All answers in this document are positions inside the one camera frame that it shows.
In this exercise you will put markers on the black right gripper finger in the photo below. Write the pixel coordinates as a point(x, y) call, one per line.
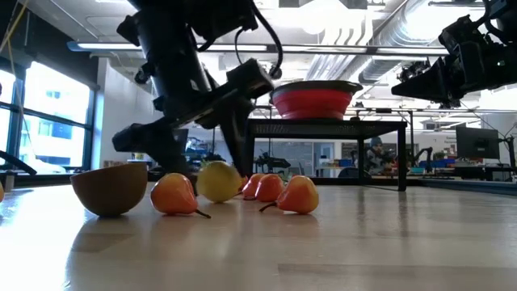
point(438, 94)
point(428, 77)

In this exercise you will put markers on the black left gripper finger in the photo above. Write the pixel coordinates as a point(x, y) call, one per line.
point(238, 129)
point(165, 153)

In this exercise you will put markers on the yellow plastic lemon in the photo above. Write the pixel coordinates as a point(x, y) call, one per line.
point(218, 182)

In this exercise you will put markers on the small orange plastic pear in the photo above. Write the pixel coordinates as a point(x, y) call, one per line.
point(251, 188)
point(299, 196)
point(173, 196)
point(270, 188)

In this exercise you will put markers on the red collapsible colander bowl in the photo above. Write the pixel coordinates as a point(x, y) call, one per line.
point(315, 103)

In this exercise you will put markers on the black background robot arm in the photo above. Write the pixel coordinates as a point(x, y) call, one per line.
point(270, 162)

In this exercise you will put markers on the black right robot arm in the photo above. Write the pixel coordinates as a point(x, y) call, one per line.
point(503, 20)

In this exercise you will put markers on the black computer monitor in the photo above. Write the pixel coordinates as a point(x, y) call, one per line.
point(182, 139)
point(478, 142)

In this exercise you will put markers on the black perforated metal shelf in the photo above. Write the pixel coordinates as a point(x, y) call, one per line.
point(323, 128)

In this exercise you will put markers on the person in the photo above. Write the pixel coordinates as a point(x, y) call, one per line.
point(375, 159)

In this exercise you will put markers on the black overhead light bar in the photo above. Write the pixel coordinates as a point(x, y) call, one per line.
point(323, 48)

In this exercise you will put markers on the large window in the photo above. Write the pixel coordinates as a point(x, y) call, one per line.
point(56, 121)

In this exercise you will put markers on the black ceiling camera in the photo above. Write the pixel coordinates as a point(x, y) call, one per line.
point(450, 104)
point(276, 73)
point(142, 77)
point(408, 72)

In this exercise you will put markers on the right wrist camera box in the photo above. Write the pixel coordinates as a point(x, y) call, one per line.
point(460, 36)

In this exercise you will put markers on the silver ventilation duct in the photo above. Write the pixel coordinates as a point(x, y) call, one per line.
point(387, 28)

